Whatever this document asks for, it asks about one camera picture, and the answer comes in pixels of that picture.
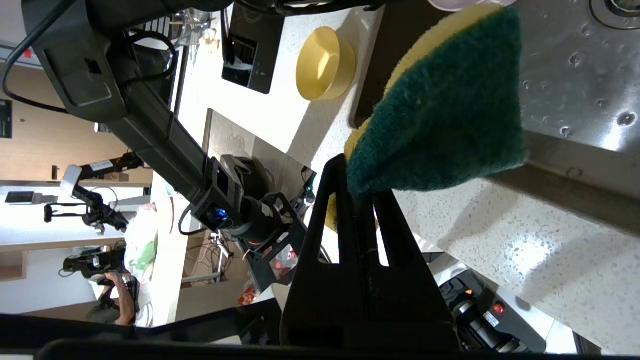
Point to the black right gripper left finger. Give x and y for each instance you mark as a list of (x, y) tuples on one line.
[(320, 290)]

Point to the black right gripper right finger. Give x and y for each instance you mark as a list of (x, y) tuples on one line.
[(400, 300)]

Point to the yellow green sponge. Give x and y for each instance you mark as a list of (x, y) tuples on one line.
[(450, 100)]

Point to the yellow plastic bowl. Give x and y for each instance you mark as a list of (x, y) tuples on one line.
[(320, 65)]

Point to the pink plastic bowl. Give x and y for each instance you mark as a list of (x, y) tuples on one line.
[(465, 4)]

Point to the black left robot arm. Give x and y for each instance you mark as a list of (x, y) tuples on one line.
[(165, 145)]

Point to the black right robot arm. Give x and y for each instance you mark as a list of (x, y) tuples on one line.
[(125, 327)]

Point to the stainless steel sink basin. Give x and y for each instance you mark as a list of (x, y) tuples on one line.
[(575, 75)]

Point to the robot wheeled base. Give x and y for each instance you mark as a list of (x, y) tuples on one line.
[(480, 315)]

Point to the white office table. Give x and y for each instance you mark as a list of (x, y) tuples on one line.
[(170, 225)]

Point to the white green plastic bag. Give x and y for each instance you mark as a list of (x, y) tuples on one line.
[(142, 245)]

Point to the seated person green shirt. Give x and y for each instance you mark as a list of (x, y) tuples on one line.
[(122, 300)]

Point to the black induction cooktop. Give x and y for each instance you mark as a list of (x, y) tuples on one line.
[(250, 55)]

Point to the round metal drain strainer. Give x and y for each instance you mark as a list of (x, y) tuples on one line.
[(617, 10)]

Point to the black wall panel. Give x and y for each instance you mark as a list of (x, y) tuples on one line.
[(5, 119)]

